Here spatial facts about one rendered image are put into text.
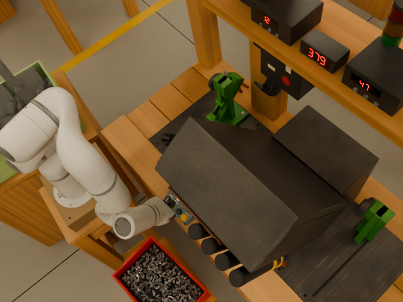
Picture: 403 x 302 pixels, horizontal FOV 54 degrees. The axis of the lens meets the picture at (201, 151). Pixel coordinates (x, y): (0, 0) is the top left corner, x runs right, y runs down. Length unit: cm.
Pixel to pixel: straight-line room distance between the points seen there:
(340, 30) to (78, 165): 81
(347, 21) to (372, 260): 85
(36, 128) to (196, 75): 110
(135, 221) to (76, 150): 36
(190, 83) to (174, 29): 157
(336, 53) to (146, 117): 106
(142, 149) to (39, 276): 131
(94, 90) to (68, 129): 227
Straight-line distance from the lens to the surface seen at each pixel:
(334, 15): 130
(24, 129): 107
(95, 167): 102
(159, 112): 191
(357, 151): 138
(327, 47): 114
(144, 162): 177
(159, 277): 161
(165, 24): 357
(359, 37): 124
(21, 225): 249
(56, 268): 278
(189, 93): 194
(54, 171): 157
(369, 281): 160
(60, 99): 108
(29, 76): 214
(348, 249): 161
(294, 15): 118
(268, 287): 155
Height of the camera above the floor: 243
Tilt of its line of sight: 61 degrees down
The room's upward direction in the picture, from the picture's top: 16 degrees counter-clockwise
